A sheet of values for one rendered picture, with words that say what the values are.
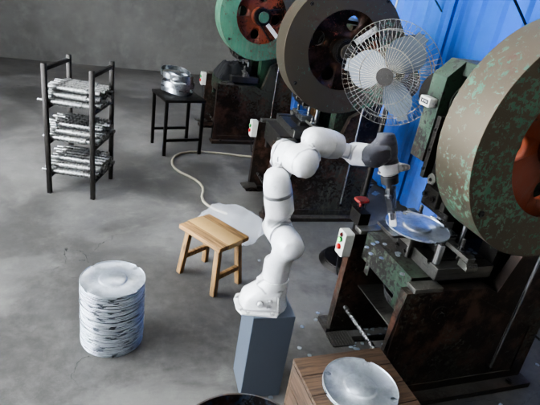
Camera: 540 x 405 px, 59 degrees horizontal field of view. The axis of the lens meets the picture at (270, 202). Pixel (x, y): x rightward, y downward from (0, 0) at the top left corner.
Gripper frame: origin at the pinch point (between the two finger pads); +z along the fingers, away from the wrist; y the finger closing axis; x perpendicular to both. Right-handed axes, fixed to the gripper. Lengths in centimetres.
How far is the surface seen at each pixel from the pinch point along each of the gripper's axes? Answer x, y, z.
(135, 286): -106, 53, 14
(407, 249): 5.1, -2.3, 15.4
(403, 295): 7.0, 20.9, 25.4
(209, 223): -112, -21, 13
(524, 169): 50, 18, -26
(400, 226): 2.4, -3.8, 4.8
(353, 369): -9, 47, 45
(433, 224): 14.6, -16.9, 9.0
